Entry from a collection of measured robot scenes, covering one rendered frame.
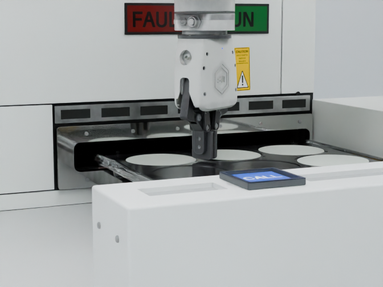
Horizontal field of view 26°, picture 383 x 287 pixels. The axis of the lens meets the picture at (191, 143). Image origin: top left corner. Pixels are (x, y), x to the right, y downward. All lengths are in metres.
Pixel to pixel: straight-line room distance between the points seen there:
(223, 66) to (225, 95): 0.04
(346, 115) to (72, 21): 0.45
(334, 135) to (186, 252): 0.75
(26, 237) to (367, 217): 0.52
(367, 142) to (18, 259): 0.57
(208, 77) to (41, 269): 0.35
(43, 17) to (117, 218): 0.63
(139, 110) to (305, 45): 0.31
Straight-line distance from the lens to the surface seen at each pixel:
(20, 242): 1.08
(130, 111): 1.28
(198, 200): 0.65
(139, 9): 1.28
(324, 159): 1.21
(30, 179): 1.25
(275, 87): 1.39
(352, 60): 3.27
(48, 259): 1.00
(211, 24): 1.12
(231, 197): 0.66
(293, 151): 1.27
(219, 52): 1.14
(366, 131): 1.30
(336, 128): 1.36
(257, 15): 1.36
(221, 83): 1.15
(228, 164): 1.16
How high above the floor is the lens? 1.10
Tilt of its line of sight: 9 degrees down
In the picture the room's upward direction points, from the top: straight up
